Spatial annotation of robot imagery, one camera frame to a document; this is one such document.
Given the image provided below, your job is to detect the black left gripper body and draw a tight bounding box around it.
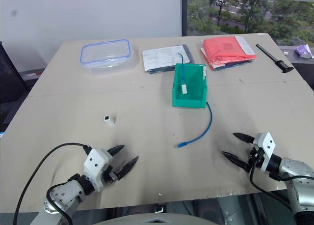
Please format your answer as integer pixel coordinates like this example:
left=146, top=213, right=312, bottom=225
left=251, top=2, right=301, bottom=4
left=101, top=166, right=123, bottom=186

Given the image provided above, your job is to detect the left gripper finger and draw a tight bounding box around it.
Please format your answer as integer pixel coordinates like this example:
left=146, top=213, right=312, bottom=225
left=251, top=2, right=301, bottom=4
left=117, top=156, right=139, bottom=180
left=107, top=144, right=126, bottom=156

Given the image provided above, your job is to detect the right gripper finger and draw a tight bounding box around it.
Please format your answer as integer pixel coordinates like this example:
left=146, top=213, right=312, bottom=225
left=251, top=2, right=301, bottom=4
left=221, top=150, right=251, bottom=172
left=233, top=133, right=256, bottom=144

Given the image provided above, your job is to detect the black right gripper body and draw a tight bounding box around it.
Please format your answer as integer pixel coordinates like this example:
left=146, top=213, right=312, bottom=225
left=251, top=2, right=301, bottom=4
left=246, top=146, right=264, bottom=174

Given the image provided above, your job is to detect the small white connector block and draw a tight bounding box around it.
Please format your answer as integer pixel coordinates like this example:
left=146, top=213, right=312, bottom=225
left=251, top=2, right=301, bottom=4
left=103, top=114, right=116, bottom=128

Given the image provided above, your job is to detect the grey rounded robot torso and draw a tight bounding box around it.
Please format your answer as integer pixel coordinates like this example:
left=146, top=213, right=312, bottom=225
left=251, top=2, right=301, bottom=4
left=92, top=212, right=215, bottom=225

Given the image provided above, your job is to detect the green plastic bin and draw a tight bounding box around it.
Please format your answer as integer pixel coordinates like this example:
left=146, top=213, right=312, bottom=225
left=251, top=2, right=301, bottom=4
left=171, top=63, right=209, bottom=109

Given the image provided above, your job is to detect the black caliper tool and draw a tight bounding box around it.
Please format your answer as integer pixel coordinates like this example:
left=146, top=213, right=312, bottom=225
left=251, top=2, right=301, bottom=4
left=255, top=43, right=294, bottom=74

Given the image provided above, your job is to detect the red garment in clear bag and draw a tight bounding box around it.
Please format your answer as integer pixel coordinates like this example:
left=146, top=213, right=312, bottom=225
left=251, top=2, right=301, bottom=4
left=199, top=35, right=257, bottom=72

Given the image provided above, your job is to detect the clear container with blue-rimmed lid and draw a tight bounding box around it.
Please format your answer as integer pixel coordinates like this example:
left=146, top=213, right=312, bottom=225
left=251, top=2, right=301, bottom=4
left=79, top=39, right=136, bottom=77

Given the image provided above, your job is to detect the dark packet with white sheet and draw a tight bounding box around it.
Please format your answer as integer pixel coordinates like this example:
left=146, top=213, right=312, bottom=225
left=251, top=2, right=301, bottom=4
left=142, top=45, right=196, bottom=75

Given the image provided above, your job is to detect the purple crumpled wrapper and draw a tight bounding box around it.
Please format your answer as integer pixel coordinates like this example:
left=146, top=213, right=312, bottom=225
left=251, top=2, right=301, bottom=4
left=295, top=44, right=313, bottom=59

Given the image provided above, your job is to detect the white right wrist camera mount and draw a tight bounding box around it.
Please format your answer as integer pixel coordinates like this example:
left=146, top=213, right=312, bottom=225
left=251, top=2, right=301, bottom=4
left=252, top=132, right=276, bottom=173

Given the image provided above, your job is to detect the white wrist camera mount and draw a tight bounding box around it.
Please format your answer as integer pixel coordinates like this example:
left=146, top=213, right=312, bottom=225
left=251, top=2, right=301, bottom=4
left=252, top=132, right=276, bottom=173
left=83, top=148, right=114, bottom=193

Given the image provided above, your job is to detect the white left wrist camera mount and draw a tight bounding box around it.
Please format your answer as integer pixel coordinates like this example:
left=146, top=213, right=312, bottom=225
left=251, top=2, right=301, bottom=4
left=83, top=148, right=114, bottom=193

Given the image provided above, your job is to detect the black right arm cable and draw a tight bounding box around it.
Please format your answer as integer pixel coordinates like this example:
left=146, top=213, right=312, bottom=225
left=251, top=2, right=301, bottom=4
left=249, top=158, right=299, bottom=211

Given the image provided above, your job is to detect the long blue Ethernet cable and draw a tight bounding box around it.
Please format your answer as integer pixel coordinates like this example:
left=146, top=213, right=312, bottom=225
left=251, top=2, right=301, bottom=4
left=177, top=101, right=213, bottom=149

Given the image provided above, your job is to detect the grey window frame post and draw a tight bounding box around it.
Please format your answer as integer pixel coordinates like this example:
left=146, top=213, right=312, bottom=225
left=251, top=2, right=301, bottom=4
left=181, top=0, right=189, bottom=37

